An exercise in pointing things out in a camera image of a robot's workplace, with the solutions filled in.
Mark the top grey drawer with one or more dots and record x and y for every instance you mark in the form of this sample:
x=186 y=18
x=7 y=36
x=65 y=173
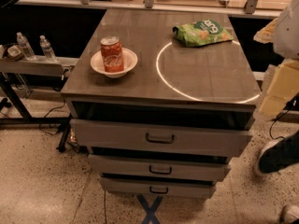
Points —
x=159 y=138

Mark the person's dark shoe and leg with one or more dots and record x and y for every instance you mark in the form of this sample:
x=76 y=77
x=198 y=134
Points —
x=277 y=155

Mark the orange soda can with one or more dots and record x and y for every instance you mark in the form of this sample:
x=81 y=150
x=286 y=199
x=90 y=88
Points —
x=111 y=52

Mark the middle grey drawer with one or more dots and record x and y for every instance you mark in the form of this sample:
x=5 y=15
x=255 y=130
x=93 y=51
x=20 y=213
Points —
x=158 y=168

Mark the background shelf rail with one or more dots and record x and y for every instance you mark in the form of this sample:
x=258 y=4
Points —
x=255 y=8

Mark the green chip bag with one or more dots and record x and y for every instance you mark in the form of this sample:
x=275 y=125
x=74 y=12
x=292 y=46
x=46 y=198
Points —
x=201 y=33

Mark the grey drawer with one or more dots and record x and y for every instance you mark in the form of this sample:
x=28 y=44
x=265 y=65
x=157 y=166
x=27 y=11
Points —
x=158 y=168
x=159 y=138
x=157 y=188

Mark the clear water bottle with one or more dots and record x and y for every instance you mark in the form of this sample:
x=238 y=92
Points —
x=25 y=47
x=47 y=49

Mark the small bowl on side table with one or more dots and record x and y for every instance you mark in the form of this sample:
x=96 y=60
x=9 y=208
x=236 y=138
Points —
x=12 y=52

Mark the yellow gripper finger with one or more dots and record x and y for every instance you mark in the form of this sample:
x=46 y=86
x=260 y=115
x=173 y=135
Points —
x=280 y=85

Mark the bottom grey drawer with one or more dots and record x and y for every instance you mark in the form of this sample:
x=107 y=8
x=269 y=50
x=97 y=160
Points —
x=157 y=188

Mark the grey side table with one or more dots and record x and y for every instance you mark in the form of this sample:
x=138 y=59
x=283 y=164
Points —
x=39 y=67

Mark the left clear water bottle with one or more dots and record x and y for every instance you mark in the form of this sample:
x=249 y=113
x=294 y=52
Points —
x=25 y=47

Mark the right clear water bottle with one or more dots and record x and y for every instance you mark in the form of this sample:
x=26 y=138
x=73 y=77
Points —
x=47 y=49

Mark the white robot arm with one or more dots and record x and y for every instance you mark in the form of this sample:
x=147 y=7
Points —
x=286 y=32

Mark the blue tape cross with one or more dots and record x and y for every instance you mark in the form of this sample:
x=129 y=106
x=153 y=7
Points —
x=150 y=209

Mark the white shoe bottom right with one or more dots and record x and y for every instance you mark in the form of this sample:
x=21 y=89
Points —
x=289 y=215

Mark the white paper bowl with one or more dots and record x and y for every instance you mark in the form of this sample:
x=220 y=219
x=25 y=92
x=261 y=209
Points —
x=129 y=58

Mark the grey drawer cabinet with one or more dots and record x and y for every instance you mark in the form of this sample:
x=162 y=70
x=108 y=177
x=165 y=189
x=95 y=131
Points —
x=211 y=87

